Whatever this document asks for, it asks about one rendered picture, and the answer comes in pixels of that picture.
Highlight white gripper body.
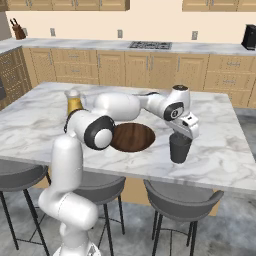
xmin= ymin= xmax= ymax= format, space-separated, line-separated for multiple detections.
xmin=165 ymin=119 xmax=200 ymax=140

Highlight brown wooden bowl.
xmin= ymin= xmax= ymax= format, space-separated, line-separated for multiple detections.
xmin=109 ymin=122 xmax=157 ymax=154

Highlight grey bar stool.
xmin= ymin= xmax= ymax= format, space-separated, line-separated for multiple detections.
xmin=72 ymin=170 xmax=127 ymax=256
xmin=0 ymin=159 xmax=52 ymax=256
xmin=143 ymin=179 xmax=225 ymax=256

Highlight wooden kitchen island base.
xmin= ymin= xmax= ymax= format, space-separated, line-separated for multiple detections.
xmin=33 ymin=175 xmax=222 ymax=218

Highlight wooden base cupboards run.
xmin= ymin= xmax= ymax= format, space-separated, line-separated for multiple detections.
xmin=21 ymin=46 xmax=256 ymax=110

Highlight black hob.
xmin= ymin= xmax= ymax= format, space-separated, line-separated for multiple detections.
xmin=127 ymin=40 xmax=173 ymax=51

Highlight black coffee machine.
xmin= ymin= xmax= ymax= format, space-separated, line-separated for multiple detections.
xmin=240 ymin=23 xmax=256 ymax=51

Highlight wooden side cupboards run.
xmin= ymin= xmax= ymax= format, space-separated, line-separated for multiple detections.
xmin=0 ymin=46 xmax=33 ymax=112

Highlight brown knife block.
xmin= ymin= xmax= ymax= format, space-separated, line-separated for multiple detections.
xmin=9 ymin=17 xmax=27 ymax=41

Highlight wooden wall cupboards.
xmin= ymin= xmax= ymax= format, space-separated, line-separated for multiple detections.
xmin=181 ymin=0 xmax=256 ymax=13
xmin=0 ymin=0 xmax=131 ymax=12

